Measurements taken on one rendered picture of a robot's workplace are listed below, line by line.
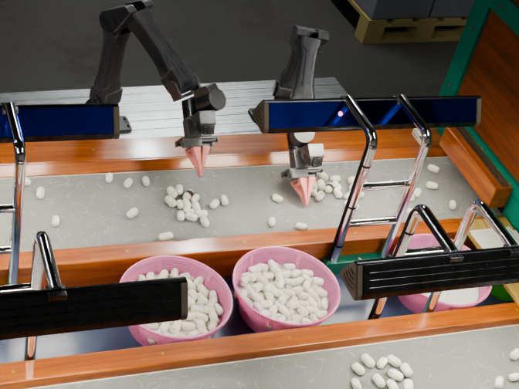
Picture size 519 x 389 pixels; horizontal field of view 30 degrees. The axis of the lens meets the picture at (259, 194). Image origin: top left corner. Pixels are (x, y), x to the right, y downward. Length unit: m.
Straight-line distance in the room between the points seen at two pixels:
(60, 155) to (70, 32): 2.10
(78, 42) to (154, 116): 1.66
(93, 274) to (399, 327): 0.74
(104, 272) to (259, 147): 0.67
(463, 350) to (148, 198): 0.88
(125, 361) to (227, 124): 1.11
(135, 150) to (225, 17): 2.43
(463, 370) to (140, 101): 1.31
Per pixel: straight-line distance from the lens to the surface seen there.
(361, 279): 1.94
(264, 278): 2.38
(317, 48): 2.70
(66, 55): 4.48
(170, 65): 2.53
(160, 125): 2.93
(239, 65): 4.63
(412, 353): 2.34
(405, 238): 2.19
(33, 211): 2.46
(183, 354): 2.13
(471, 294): 2.57
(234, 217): 2.54
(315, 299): 2.38
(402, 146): 2.95
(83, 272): 2.32
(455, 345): 2.41
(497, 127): 2.85
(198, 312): 2.26
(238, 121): 3.02
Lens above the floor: 2.34
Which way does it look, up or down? 37 degrees down
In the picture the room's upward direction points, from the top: 15 degrees clockwise
